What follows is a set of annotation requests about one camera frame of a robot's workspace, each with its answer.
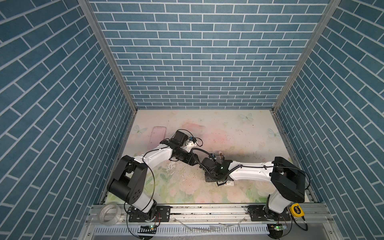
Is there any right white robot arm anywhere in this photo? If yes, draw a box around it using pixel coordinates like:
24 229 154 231
199 157 307 218

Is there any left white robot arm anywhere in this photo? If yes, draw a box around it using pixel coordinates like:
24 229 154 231
107 129 198 219

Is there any pink flat case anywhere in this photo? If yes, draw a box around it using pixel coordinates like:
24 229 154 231
148 126 167 151

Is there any yellow tape measure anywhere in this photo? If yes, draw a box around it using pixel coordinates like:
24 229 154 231
289 203 305 218

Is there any clear tape roll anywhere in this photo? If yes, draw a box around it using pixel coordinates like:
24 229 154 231
98 202 122 226

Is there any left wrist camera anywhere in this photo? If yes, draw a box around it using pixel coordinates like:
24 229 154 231
184 137 198 149

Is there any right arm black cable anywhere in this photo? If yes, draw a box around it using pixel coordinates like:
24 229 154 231
190 147 220 178

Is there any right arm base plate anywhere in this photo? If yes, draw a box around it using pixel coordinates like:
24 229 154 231
246 205 291 222

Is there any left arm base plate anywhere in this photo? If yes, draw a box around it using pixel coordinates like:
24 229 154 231
128 206 171 223

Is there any aluminium front rail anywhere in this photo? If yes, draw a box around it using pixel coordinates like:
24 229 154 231
80 203 342 240

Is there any aluminium corner post left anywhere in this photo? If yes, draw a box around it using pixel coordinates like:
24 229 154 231
78 0 137 114

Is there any aluminium corner post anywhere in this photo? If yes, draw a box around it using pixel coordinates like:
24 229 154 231
78 0 137 114
272 0 341 114

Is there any aluminium corner post right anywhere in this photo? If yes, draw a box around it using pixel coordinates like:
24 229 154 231
272 0 341 114

